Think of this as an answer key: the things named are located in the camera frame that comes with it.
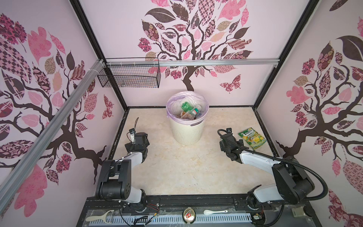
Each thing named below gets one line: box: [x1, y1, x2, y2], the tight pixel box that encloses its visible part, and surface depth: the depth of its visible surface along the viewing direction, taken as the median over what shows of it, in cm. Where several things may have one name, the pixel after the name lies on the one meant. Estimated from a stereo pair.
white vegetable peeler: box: [86, 209, 115, 225], surface depth 71 cm
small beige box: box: [291, 206, 306, 218], surface depth 68 cm
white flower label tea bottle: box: [190, 105, 202, 117], surface depth 90 cm
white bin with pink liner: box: [166, 90, 210, 146], surface depth 91 cm
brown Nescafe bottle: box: [180, 111, 195, 120], surface depth 92 cm
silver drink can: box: [182, 206, 197, 225], surface depth 63 cm
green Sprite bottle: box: [181, 101, 194, 113], surface depth 95 cm
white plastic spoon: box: [203, 209, 229, 216], surface depth 73 cm
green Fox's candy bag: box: [238, 127, 268, 150], surface depth 100 cm
